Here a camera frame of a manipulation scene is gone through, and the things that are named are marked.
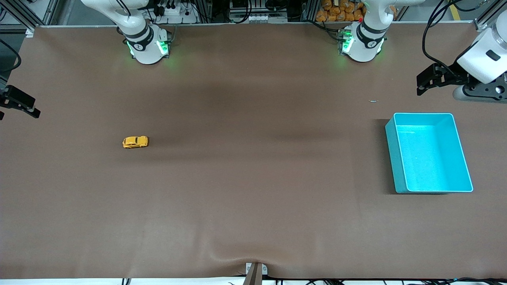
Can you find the yellow beetle toy car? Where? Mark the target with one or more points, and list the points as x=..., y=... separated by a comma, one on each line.
x=135, y=141

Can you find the white power strip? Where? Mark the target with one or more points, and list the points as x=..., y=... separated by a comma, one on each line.
x=176, y=12

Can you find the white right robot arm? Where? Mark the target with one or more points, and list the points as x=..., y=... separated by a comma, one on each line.
x=144, y=39

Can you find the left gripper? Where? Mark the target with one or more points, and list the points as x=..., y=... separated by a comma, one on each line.
x=452, y=76

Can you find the teal plastic bin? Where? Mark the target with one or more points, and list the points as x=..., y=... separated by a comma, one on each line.
x=429, y=158

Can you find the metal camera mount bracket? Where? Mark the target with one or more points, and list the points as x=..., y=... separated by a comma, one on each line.
x=255, y=273

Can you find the brown table mat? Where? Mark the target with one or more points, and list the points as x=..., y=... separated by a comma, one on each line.
x=245, y=190

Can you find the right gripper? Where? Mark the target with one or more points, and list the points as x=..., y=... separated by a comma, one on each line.
x=15, y=97

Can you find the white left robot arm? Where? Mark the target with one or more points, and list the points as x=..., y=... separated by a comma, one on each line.
x=485, y=51

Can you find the pile of orange bags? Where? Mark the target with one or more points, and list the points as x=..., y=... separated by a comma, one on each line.
x=340, y=11

